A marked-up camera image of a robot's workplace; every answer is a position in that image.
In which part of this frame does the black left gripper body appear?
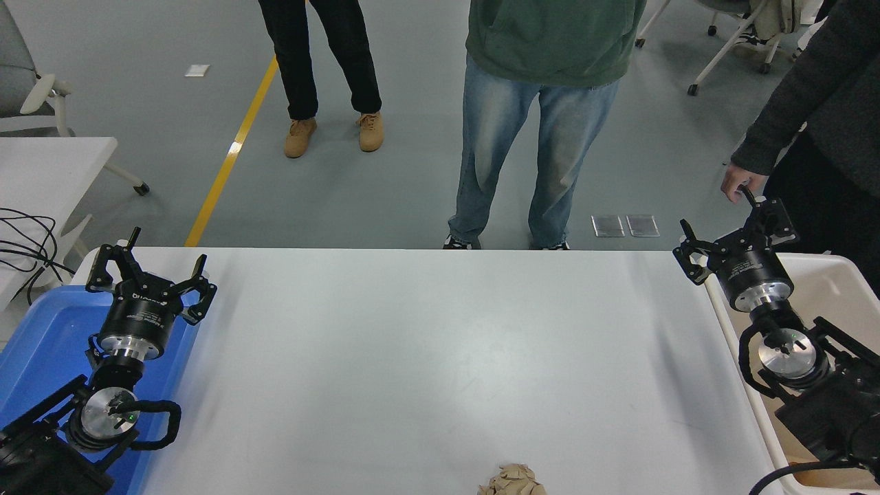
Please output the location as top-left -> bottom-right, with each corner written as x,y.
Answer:
101,287 -> 184,344

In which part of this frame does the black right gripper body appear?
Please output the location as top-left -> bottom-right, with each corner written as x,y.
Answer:
715,241 -> 791,296

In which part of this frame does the person's hand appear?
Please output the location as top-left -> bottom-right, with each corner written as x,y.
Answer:
720,163 -> 769,202

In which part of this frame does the large pale plastic bin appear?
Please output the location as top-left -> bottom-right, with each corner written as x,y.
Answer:
703,253 -> 880,495

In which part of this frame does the blue plastic tray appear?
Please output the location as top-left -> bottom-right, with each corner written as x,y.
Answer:
0,285 -> 200,495

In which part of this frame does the person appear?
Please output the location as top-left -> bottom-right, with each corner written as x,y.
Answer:
443,0 -> 647,250
258,0 -> 384,159
720,0 -> 880,296

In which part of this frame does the white side table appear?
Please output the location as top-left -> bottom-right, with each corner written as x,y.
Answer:
0,136 -> 119,310

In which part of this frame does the white wheeled chair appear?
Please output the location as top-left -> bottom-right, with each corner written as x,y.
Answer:
636,0 -> 791,97

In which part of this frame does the beige jacket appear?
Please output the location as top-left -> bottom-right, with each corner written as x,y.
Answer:
749,0 -> 805,42

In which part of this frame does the grey office chair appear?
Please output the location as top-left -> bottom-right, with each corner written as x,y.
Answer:
0,0 -> 151,197

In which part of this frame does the crumpled tan paper ball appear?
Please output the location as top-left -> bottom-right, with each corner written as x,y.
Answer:
479,464 -> 548,495

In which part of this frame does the black cable bundle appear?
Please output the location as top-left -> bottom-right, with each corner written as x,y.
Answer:
0,208 -> 78,303

